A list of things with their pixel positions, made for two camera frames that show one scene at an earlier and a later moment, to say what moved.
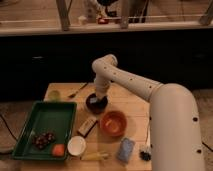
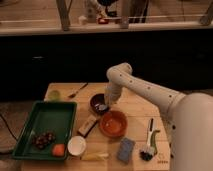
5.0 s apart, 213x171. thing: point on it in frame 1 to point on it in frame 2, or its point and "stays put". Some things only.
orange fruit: [58, 150] stays put
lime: [54, 95] stays put
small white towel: [93, 100] to [101, 107]
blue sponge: [125, 149] stays put
